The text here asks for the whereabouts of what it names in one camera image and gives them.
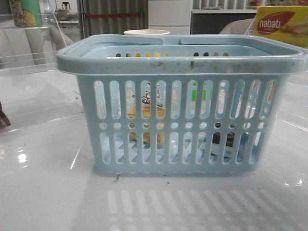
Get yellow nabati wafer box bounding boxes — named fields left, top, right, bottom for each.
left=253, top=5, right=308, bottom=48

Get packaged bread with squirrel label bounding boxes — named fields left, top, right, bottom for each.
left=113, top=83, right=169, bottom=145

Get green cartoon drink bottle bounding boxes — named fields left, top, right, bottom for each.
left=9, top=0, right=43, bottom=27

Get black white tissue pack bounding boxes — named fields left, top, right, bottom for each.
left=210, top=132, right=235, bottom=163

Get clear acrylic left shelf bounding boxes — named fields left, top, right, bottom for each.
left=0, top=0, right=82, bottom=133

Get dark red snack bag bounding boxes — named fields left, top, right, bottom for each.
left=0, top=103, right=11, bottom=129

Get white cabinet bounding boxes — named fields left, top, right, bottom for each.
left=148, top=0, right=193, bottom=35

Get red barrier belt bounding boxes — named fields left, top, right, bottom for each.
left=85, top=12, right=141, bottom=18

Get light blue plastic basket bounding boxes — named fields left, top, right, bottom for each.
left=56, top=34, right=308, bottom=175

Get fruit plate on counter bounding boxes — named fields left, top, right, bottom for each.
left=249, top=0, right=263, bottom=7

